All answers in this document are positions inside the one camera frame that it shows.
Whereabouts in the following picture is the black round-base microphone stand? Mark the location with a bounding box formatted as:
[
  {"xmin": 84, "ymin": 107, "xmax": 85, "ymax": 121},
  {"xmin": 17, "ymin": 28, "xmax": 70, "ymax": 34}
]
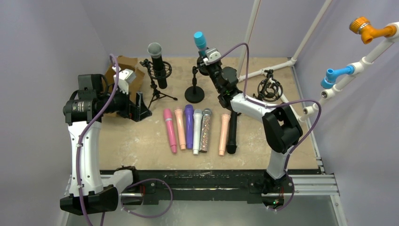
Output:
[{"xmin": 184, "ymin": 57, "xmax": 209, "ymax": 104}]

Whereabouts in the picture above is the teal toy microphone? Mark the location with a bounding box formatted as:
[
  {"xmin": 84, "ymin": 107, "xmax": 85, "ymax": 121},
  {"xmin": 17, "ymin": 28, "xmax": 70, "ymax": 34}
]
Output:
[{"xmin": 193, "ymin": 31, "xmax": 207, "ymax": 57}]

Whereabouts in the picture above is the brown cardboard box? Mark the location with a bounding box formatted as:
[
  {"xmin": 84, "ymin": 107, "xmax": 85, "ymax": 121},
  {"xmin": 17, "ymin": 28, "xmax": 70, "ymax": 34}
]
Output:
[{"xmin": 105, "ymin": 56, "xmax": 148, "ymax": 121}]

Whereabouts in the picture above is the silver rhinestone microphone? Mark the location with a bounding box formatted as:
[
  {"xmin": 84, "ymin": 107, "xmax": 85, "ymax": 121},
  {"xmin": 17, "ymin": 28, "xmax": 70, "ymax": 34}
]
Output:
[{"xmin": 199, "ymin": 108, "xmax": 212, "ymax": 153}]

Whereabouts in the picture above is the black tripod microphone stand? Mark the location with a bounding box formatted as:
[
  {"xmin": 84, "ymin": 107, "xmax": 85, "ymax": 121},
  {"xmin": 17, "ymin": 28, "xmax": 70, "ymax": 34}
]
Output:
[{"xmin": 139, "ymin": 59, "xmax": 178, "ymax": 108}]

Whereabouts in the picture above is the purple toy microphone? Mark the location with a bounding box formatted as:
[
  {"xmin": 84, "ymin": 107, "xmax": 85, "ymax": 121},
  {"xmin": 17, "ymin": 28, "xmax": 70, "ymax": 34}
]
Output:
[{"xmin": 184, "ymin": 105, "xmax": 194, "ymax": 149}]

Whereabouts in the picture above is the white toy microphone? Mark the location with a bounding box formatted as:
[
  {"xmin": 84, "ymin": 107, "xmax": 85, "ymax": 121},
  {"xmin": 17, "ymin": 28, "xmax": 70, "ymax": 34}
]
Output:
[{"xmin": 193, "ymin": 109, "xmax": 202, "ymax": 155}]

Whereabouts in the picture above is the pink toy microphone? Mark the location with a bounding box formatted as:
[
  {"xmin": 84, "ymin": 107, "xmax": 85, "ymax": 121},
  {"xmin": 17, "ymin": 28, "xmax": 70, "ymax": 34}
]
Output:
[{"xmin": 163, "ymin": 108, "xmax": 177, "ymax": 154}]

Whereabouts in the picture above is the beige microphone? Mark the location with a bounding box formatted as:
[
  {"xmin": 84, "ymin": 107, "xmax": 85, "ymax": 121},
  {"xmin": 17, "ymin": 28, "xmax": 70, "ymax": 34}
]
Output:
[
  {"xmin": 174, "ymin": 107, "xmax": 187, "ymax": 151},
  {"xmin": 218, "ymin": 114, "xmax": 231, "ymax": 156}
]

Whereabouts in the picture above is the black glitter microphone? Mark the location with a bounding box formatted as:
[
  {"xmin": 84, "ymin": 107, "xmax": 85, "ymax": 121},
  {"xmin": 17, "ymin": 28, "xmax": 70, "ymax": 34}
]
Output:
[{"xmin": 147, "ymin": 42, "xmax": 167, "ymax": 89}]

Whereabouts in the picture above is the plain black microphone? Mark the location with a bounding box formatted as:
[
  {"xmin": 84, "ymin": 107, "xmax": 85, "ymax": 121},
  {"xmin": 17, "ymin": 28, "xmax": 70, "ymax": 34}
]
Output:
[{"xmin": 226, "ymin": 111, "xmax": 238, "ymax": 154}]

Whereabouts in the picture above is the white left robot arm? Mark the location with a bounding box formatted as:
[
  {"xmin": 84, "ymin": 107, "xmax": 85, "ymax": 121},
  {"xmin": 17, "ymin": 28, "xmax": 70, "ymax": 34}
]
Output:
[{"xmin": 60, "ymin": 71, "xmax": 152, "ymax": 216}]

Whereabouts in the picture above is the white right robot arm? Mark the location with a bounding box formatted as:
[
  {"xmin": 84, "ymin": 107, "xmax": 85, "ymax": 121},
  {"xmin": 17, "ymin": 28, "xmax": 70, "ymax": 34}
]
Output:
[{"xmin": 197, "ymin": 57, "xmax": 303, "ymax": 180}]

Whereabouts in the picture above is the black small tripod stand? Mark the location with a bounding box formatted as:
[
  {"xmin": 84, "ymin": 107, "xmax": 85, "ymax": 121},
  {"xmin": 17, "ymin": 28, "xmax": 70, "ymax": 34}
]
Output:
[{"xmin": 253, "ymin": 69, "xmax": 283, "ymax": 103}]

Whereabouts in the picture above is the blue pipe fitting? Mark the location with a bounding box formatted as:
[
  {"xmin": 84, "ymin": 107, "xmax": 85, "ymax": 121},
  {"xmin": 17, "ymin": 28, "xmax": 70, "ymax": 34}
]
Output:
[{"xmin": 320, "ymin": 65, "xmax": 355, "ymax": 89}]

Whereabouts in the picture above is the orange pipe fitting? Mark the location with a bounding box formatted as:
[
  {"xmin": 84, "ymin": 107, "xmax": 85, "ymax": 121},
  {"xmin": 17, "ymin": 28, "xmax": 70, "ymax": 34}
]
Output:
[{"xmin": 349, "ymin": 16, "xmax": 399, "ymax": 44}]

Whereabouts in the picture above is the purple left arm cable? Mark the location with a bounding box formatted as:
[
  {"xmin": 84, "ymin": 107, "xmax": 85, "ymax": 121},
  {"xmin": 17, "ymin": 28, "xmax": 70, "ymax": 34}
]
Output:
[{"xmin": 75, "ymin": 53, "xmax": 174, "ymax": 226}]

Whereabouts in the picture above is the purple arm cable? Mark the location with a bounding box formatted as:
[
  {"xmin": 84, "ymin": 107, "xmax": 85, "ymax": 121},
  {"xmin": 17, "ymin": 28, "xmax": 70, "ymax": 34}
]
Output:
[
  {"xmin": 206, "ymin": 42, "xmax": 322, "ymax": 212},
  {"xmin": 75, "ymin": 53, "xmax": 174, "ymax": 226}
]

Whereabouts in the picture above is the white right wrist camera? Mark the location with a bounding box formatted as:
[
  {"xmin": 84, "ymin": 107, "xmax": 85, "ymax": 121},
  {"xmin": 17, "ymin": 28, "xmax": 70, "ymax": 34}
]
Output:
[{"xmin": 203, "ymin": 48, "xmax": 222, "ymax": 65}]

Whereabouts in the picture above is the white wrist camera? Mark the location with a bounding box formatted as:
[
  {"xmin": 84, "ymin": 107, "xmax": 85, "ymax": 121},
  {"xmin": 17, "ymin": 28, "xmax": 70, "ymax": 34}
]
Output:
[
  {"xmin": 203, "ymin": 48, "xmax": 222, "ymax": 65},
  {"xmin": 113, "ymin": 69, "xmax": 136, "ymax": 95}
]

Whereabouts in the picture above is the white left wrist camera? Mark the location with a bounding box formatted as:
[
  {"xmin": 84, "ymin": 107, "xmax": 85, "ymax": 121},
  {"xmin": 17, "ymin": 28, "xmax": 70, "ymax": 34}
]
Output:
[{"xmin": 113, "ymin": 69, "xmax": 136, "ymax": 95}]

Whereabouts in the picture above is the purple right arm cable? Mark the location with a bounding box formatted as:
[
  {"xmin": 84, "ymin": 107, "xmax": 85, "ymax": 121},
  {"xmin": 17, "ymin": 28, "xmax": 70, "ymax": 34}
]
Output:
[{"xmin": 206, "ymin": 42, "xmax": 322, "ymax": 212}]

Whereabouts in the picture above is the white PVC pipe frame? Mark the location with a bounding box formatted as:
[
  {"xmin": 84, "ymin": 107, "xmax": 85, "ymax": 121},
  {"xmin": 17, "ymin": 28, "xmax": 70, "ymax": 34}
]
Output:
[{"xmin": 233, "ymin": 0, "xmax": 399, "ymax": 126}]

